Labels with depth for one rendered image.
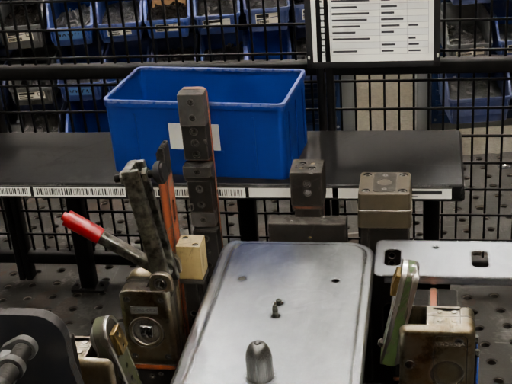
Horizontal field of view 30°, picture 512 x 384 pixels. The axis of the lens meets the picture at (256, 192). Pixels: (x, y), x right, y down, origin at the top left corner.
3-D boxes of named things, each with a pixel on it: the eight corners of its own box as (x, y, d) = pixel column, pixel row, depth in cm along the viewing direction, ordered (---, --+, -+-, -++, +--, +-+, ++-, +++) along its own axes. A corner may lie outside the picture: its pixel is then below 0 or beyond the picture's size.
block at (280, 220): (351, 384, 158) (346, 223, 144) (280, 381, 160) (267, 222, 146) (353, 372, 160) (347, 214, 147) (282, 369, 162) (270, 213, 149)
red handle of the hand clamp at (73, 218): (171, 278, 121) (60, 216, 120) (163, 289, 122) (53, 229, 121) (178, 260, 125) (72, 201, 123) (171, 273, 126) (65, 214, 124)
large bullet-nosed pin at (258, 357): (272, 395, 112) (268, 349, 109) (245, 394, 112) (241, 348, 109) (276, 379, 115) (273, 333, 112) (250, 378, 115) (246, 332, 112)
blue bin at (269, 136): (289, 180, 153) (283, 104, 147) (112, 172, 160) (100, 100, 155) (310, 139, 167) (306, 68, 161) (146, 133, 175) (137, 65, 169)
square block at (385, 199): (411, 392, 155) (411, 193, 139) (362, 390, 156) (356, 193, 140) (412, 362, 162) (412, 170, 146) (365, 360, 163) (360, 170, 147)
